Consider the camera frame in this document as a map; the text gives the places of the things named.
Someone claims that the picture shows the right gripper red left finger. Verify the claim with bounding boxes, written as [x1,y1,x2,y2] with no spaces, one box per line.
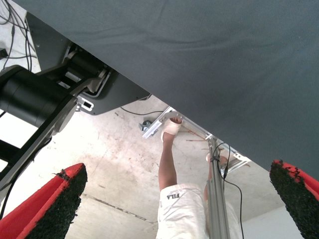
[0,163,88,239]

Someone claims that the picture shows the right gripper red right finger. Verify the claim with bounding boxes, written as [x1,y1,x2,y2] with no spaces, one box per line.
[269,159,319,239]

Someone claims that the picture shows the aluminium table leg profile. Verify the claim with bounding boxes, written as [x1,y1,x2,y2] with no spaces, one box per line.
[206,135,231,239]

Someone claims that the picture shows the bare person leg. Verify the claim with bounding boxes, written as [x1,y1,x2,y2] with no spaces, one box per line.
[203,159,212,202]
[159,116,185,192]

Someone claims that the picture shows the white shorts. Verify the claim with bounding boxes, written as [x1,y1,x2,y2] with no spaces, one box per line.
[156,183,241,239]

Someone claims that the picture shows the grey caster wheel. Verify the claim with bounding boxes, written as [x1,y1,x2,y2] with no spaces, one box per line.
[139,120,153,132]

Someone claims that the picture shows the dark grey table cloth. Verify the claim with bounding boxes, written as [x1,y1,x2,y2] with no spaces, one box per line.
[14,0,319,180]

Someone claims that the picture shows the thin black hanging cable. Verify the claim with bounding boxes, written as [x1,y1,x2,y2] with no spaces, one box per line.
[210,141,245,239]

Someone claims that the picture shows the black jointed robot frame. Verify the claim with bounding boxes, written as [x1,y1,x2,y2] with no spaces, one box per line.
[0,42,112,192]

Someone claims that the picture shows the long aluminium rail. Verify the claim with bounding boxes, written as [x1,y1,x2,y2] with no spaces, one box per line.
[183,119,252,172]

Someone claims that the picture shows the short aluminium rail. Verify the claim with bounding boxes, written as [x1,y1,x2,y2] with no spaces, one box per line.
[141,106,184,139]

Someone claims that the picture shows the thin black floor cable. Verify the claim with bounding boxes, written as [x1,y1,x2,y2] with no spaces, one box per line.
[21,14,37,70]
[0,0,20,68]

